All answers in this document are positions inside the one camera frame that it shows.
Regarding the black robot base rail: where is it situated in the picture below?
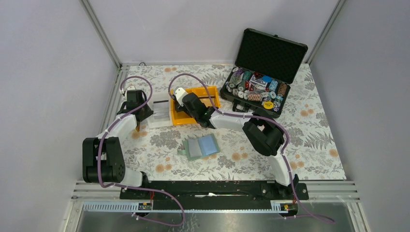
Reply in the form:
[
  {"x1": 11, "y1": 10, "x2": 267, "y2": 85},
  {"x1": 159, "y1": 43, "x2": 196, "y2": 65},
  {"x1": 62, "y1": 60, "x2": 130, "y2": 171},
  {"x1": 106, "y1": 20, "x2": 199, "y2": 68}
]
[{"x1": 120, "y1": 175, "x2": 309, "y2": 211}]

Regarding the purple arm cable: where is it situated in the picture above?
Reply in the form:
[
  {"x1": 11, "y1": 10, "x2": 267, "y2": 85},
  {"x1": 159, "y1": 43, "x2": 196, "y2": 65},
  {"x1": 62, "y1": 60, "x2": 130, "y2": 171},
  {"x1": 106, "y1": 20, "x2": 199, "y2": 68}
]
[
  {"x1": 97, "y1": 76, "x2": 187, "y2": 227},
  {"x1": 168, "y1": 73, "x2": 336, "y2": 224}
]

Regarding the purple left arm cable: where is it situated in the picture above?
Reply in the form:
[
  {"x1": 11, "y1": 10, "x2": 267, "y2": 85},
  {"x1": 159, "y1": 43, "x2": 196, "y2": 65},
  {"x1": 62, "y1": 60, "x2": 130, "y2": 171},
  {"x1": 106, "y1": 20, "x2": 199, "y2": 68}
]
[{"x1": 97, "y1": 76, "x2": 187, "y2": 227}]

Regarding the yellow double storage bin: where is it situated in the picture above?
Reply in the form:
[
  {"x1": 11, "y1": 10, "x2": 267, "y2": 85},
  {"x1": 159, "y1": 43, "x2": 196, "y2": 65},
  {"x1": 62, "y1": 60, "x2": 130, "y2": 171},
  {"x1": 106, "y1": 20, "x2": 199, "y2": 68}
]
[{"x1": 170, "y1": 86, "x2": 221, "y2": 129}]

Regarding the yellow big blind chip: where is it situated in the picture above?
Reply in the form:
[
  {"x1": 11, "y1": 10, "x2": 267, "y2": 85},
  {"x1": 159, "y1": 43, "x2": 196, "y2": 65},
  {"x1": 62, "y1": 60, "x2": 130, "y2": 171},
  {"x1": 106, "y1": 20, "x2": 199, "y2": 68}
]
[{"x1": 262, "y1": 101, "x2": 274, "y2": 110}]

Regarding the orange poker chip stack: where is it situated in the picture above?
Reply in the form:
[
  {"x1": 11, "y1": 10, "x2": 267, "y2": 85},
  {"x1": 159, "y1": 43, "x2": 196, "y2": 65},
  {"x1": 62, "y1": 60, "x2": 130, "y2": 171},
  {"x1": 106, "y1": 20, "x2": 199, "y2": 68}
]
[{"x1": 245, "y1": 92, "x2": 263, "y2": 102}]

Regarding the black poker chip case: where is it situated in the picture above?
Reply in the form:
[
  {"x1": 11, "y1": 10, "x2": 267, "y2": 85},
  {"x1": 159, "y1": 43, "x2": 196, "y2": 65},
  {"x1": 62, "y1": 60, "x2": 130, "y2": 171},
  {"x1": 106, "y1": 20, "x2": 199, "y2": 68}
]
[{"x1": 220, "y1": 28, "x2": 308, "y2": 118}]

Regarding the floral table mat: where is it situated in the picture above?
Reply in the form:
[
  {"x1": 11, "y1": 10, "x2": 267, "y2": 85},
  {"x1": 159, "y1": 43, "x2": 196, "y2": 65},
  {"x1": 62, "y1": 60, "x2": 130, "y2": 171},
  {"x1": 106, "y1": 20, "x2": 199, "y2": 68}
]
[{"x1": 102, "y1": 63, "x2": 347, "y2": 182}]

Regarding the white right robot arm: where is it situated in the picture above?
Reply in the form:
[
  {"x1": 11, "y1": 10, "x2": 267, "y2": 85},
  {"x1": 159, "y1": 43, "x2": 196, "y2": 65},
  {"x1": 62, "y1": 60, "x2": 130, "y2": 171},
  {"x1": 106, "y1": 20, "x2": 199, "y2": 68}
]
[{"x1": 170, "y1": 87, "x2": 298, "y2": 199}]

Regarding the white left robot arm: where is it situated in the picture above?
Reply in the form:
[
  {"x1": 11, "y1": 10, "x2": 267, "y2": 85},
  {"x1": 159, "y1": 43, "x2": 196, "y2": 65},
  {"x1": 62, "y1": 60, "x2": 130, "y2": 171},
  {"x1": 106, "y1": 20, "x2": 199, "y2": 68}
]
[{"x1": 82, "y1": 87, "x2": 153, "y2": 199}]

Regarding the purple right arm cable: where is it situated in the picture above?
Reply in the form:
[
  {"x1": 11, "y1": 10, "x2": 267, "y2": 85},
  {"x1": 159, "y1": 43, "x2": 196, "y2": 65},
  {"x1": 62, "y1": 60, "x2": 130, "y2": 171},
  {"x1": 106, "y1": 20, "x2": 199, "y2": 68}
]
[{"x1": 168, "y1": 73, "x2": 336, "y2": 224}]

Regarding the white storage bin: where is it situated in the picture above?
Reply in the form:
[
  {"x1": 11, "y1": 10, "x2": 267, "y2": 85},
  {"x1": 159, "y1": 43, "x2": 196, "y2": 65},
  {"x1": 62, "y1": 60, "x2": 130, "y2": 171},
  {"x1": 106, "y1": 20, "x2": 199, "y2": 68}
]
[{"x1": 147, "y1": 92, "x2": 173, "y2": 129}]

